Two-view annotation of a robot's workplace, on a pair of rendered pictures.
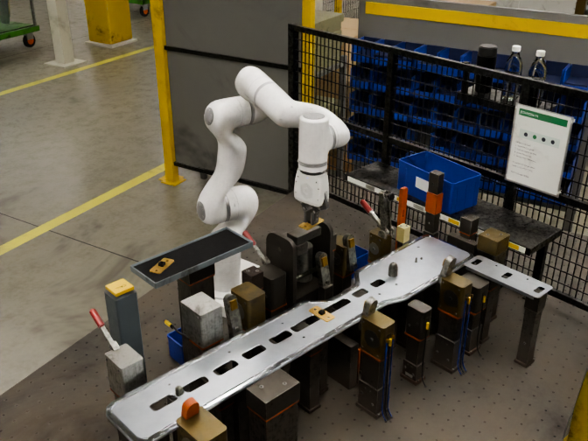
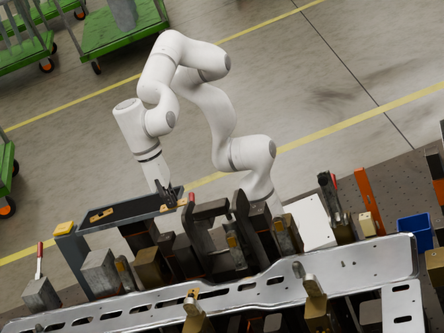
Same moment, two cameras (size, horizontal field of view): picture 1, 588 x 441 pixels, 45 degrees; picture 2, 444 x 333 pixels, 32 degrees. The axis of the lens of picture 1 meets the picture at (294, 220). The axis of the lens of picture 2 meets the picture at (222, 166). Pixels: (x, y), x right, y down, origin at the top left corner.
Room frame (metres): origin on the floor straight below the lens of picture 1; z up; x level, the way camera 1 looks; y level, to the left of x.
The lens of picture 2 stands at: (1.11, -1.95, 2.28)
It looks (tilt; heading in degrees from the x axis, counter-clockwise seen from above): 25 degrees down; 63
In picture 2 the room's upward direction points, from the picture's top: 24 degrees counter-clockwise
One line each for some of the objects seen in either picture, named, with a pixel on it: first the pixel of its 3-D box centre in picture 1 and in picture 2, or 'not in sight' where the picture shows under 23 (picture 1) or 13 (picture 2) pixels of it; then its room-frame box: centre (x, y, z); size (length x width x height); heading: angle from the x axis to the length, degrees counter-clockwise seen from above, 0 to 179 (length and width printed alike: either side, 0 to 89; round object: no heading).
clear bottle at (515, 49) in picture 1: (513, 72); not in sight; (2.63, -0.83, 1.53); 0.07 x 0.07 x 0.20
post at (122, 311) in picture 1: (128, 353); (92, 280); (1.71, 0.50, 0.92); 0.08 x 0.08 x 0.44; 43
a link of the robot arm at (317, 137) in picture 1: (314, 137); (136, 124); (1.89, -0.06, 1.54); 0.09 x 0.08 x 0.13; 123
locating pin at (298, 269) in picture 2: (393, 270); (298, 270); (2.03, -0.33, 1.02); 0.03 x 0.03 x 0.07
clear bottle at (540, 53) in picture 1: (536, 78); not in sight; (2.55, -0.90, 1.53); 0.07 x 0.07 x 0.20
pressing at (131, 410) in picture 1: (318, 318); (185, 302); (1.78, -0.08, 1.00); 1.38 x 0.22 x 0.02; 133
